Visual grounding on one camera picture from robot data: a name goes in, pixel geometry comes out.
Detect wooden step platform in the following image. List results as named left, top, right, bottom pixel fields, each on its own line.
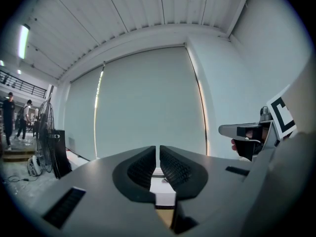
left=1, top=148, right=38, bottom=162

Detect black framed nature picture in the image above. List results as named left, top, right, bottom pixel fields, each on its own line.
left=149, top=168, right=178, bottom=209

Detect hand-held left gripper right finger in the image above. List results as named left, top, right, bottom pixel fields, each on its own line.
left=159, top=145, right=257, bottom=237

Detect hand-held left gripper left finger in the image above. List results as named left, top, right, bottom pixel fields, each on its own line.
left=39, top=145, right=173, bottom=237

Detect small white floor appliance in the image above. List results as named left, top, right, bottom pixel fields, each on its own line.
left=27, top=155, right=42, bottom=177

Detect wide grey roller blind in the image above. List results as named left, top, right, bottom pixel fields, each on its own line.
left=95, top=45, right=209, bottom=159

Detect black standing fan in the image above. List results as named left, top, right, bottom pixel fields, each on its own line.
left=34, top=99, right=59, bottom=174

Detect black mezzanine railing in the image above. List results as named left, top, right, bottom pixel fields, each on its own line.
left=0, top=69, right=47, bottom=99

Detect oval wooden table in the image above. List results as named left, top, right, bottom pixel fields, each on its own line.
left=155, top=206, right=176, bottom=231

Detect black upright panel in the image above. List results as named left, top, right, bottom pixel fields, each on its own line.
left=50, top=129, right=73, bottom=180

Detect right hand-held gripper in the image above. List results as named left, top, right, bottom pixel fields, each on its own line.
left=218, top=55, right=316, bottom=237

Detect narrow grey roller blind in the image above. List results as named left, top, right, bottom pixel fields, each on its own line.
left=63, top=67, right=104, bottom=161

